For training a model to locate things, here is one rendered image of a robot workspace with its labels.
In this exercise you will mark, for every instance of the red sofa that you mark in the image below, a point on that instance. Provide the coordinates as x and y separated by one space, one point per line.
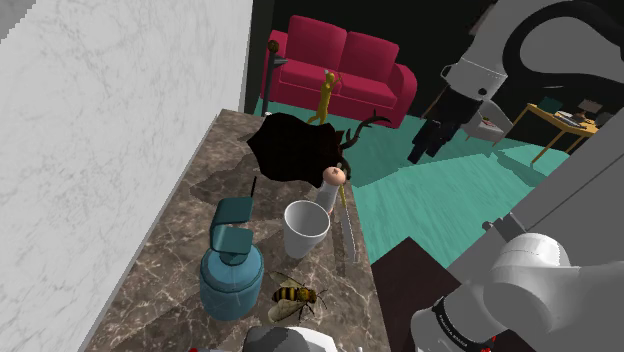
363 63

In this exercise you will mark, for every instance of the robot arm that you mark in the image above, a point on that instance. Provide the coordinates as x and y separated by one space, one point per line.
531 278

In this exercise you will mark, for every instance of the white bottle with pink cap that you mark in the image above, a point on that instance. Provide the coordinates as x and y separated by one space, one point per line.
330 187

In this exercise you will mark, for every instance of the white cup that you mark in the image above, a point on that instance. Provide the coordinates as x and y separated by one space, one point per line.
303 234

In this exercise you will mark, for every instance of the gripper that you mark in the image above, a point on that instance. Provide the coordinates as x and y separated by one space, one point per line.
456 108

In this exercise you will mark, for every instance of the black antlered deer head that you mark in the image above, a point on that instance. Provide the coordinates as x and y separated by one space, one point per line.
292 148

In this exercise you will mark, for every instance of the white chair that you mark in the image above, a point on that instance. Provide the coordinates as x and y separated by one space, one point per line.
490 128

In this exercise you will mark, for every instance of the yellow wooden table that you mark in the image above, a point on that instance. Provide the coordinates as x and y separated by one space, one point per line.
560 124

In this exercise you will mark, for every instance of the teal pump dispenser bottle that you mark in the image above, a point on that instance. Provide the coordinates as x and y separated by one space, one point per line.
229 282

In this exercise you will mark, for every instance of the yellow black bee toy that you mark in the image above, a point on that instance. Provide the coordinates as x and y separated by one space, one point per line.
291 297

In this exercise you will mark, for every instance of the yellow standing figure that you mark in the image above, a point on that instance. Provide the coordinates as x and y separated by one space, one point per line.
325 95

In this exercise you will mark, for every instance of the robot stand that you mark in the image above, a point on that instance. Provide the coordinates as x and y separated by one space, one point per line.
414 287

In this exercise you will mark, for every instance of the grey white rounded object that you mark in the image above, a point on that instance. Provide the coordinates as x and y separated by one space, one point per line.
287 340

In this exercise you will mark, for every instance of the dark floor lamp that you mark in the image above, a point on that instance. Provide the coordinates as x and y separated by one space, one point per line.
268 78

